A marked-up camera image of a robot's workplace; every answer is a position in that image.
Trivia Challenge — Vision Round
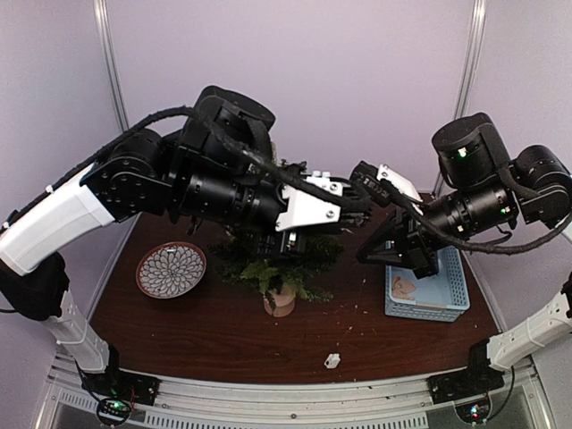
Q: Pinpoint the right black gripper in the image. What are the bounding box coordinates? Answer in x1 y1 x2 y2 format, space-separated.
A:
356 179 516 280

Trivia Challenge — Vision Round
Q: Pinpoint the small green christmas tree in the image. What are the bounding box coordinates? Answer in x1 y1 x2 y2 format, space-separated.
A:
208 226 344 317

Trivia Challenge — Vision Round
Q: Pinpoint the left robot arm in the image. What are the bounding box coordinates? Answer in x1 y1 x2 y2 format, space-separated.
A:
1 86 349 397

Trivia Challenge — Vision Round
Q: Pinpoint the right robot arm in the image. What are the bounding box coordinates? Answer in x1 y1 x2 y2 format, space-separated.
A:
351 113 571 279

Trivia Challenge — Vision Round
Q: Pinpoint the beige bow ornament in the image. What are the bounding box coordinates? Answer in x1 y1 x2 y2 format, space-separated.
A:
391 276 416 300

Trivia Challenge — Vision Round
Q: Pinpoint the light blue plastic basket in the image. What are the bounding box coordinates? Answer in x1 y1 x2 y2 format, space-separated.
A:
385 247 470 323

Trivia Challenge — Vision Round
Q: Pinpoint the patterned ceramic plate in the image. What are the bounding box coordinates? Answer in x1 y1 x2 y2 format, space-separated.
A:
135 241 207 299

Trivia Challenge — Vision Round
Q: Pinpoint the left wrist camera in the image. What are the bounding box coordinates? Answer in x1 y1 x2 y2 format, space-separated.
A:
274 169 374 233

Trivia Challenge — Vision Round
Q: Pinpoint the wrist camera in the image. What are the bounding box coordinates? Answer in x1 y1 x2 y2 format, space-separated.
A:
274 169 374 233
350 161 424 214

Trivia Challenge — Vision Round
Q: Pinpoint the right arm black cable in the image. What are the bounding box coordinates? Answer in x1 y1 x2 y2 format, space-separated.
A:
379 178 572 256

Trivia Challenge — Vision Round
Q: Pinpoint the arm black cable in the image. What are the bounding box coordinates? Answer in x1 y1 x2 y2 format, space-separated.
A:
379 178 572 256
0 105 354 233

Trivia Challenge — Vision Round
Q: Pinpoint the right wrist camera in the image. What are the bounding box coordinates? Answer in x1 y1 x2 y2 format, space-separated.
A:
350 161 424 214

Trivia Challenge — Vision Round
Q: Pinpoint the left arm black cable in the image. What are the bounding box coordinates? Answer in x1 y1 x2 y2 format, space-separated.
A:
0 105 354 233

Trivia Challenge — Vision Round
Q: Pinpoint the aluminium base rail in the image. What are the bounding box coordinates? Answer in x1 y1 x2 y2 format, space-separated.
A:
31 350 557 428

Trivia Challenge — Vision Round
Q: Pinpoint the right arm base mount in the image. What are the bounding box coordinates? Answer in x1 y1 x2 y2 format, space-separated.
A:
427 342 504 405

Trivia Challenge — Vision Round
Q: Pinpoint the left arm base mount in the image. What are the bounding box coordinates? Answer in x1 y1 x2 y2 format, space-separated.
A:
79 345 160 406

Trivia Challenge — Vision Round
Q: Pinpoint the right aluminium corner post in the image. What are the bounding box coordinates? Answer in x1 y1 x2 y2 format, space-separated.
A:
431 0 488 202

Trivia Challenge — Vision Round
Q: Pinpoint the aluminium corner post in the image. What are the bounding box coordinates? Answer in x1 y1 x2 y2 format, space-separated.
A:
431 0 488 202
93 0 130 131

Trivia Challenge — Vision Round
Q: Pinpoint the left aluminium corner post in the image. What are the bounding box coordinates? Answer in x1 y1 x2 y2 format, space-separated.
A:
93 0 130 131

